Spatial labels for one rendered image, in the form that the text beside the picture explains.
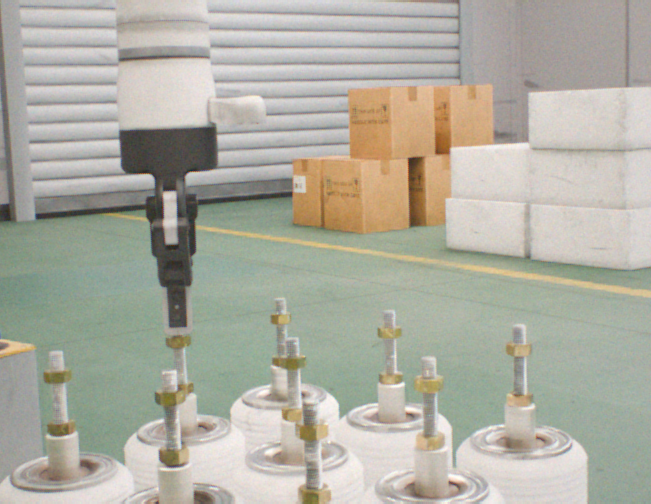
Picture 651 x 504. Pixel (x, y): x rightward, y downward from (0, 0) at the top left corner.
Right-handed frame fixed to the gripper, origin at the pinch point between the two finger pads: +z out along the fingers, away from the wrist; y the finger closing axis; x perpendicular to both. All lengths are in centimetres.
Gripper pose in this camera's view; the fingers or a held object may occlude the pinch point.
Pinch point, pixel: (177, 308)
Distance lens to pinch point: 84.0
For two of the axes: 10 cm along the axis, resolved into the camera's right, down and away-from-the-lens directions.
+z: 0.3, 9.9, 1.3
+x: 9.9, -0.5, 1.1
